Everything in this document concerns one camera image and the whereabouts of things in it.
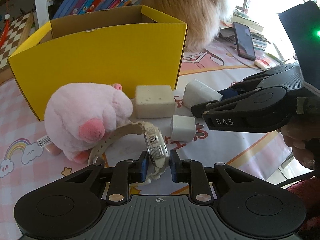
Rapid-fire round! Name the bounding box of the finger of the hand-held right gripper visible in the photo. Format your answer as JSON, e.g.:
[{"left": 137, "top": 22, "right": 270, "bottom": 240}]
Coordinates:
[
  {"left": 217, "top": 66, "right": 288, "bottom": 100},
  {"left": 191, "top": 90, "right": 258, "bottom": 118}
]

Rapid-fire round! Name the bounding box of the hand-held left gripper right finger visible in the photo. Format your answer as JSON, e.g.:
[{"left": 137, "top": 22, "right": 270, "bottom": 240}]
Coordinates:
[{"left": 169, "top": 150, "right": 255, "bottom": 203}]

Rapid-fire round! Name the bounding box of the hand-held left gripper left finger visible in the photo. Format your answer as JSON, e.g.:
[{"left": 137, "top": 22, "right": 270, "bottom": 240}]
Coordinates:
[{"left": 64, "top": 151, "right": 148, "bottom": 203}]

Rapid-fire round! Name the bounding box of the white power adapter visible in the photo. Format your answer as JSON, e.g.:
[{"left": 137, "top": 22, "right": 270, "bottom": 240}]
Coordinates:
[{"left": 182, "top": 79, "right": 223, "bottom": 109}]

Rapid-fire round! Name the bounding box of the cream wristwatch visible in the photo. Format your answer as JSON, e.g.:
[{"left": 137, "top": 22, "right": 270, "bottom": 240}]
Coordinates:
[{"left": 87, "top": 121, "right": 170, "bottom": 180}]

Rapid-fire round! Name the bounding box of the small white cube charger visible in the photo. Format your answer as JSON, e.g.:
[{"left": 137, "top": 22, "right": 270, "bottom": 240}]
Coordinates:
[{"left": 170, "top": 115, "right": 197, "bottom": 142}]

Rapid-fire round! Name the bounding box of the cream foam block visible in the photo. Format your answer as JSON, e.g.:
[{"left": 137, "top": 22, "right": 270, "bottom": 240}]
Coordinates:
[{"left": 135, "top": 85, "right": 176, "bottom": 119}]

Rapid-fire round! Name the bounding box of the pink plush pig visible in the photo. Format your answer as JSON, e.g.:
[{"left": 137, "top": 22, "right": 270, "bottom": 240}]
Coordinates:
[{"left": 37, "top": 83, "right": 134, "bottom": 164}]

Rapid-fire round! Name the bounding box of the yellow cardboard box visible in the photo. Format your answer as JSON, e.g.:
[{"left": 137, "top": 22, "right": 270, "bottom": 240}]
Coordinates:
[{"left": 7, "top": 4, "right": 188, "bottom": 122}]

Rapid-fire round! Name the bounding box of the person's right hand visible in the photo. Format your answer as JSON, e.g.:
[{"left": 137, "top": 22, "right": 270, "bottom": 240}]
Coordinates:
[{"left": 280, "top": 122, "right": 316, "bottom": 170}]

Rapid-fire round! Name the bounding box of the pink checked tablecloth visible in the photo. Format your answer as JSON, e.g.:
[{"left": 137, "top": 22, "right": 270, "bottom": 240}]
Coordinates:
[{"left": 0, "top": 37, "right": 300, "bottom": 195}]

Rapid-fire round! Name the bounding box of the black smartphone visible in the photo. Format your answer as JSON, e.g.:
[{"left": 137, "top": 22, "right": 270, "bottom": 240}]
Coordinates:
[{"left": 232, "top": 22, "right": 256, "bottom": 61}]

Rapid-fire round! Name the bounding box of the stack of books and papers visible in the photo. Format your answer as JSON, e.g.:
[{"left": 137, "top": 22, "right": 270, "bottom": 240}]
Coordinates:
[{"left": 220, "top": 7, "right": 268, "bottom": 52}]

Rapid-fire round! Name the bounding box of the orange fluffy cat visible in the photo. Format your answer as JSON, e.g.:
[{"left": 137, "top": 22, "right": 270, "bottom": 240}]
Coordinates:
[{"left": 142, "top": 0, "right": 242, "bottom": 53}]

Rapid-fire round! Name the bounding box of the person's fuzzy garment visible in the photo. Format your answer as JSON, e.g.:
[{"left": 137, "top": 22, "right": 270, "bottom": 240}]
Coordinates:
[{"left": 287, "top": 177, "right": 320, "bottom": 233}]

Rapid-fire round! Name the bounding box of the wooden chessboard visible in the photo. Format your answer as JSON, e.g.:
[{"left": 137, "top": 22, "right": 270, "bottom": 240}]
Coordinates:
[{"left": 0, "top": 11, "right": 35, "bottom": 68}]

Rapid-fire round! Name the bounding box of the red tassel ornament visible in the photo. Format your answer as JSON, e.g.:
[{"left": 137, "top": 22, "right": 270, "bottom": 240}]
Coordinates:
[{"left": 0, "top": 14, "right": 12, "bottom": 46}]

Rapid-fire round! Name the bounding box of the black cable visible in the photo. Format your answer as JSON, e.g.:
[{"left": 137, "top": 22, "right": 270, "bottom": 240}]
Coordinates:
[{"left": 277, "top": 172, "right": 314, "bottom": 188}]

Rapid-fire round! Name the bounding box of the white bookshelf frame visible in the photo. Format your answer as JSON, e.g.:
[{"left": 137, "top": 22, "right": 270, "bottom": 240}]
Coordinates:
[{"left": 34, "top": 0, "right": 83, "bottom": 29}]

